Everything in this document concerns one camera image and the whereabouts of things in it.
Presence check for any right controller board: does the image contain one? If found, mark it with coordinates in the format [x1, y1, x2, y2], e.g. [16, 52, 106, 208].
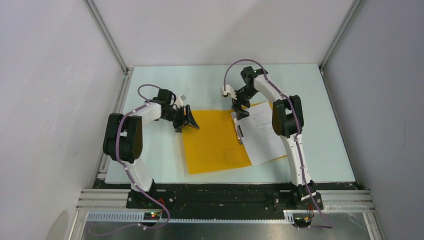
[293, 217, 313, 229]

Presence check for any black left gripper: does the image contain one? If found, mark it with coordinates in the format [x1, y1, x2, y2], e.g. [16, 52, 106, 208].
[161, 104, 200, 134]

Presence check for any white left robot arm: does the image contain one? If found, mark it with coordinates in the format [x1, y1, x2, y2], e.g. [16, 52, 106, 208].
[102, 88, 200, 208]

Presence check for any controller board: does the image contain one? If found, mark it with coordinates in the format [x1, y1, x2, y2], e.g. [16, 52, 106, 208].
[143, 211, 162, 221]
[293, 217, 313, 229]

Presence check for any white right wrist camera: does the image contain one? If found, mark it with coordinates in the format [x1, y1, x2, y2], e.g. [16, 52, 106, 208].
[220, 84, 237, 99]

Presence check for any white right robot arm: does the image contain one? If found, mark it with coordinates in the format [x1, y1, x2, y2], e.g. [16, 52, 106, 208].
[229, 66, 317, 209]

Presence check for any front aluminium rail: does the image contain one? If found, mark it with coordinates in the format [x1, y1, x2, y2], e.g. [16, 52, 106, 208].
[76, 189, 377, 224]

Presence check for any aluminium frame rail right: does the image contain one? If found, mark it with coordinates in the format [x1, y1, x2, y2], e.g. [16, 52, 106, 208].
[319, 0, 365, 76]

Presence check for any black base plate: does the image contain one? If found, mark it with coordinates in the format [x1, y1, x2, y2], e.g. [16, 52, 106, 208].
[92, 182, 360, 220]

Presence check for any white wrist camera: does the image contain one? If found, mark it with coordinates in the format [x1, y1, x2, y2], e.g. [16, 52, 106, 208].
[177, 95, 187, 107]
[220, 84, 237, 99]

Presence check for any aluminium frame rail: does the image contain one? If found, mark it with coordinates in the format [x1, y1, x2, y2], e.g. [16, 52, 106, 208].
[319, 0, 365, 76]
[82, 0, 130, 75]

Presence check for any aluminium frame rail left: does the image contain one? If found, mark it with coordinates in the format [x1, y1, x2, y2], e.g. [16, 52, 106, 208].
[82, 0, 130, 75]

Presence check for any metal folder clip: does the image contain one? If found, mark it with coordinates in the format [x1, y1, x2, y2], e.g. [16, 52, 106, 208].
[230, 111, 243, 145]

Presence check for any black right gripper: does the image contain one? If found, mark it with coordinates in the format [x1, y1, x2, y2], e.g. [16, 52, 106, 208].
[230, 86, 259, 120]

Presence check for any yellow plastic folder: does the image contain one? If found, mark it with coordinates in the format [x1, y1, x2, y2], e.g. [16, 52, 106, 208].
[181, 101, 288, 175]

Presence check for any left controller board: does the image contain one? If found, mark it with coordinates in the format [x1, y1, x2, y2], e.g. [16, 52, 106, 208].
[143, 211, 162, 221]

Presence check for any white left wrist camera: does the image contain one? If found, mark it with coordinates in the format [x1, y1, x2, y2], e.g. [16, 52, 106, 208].
[177, 95, 187, 107]

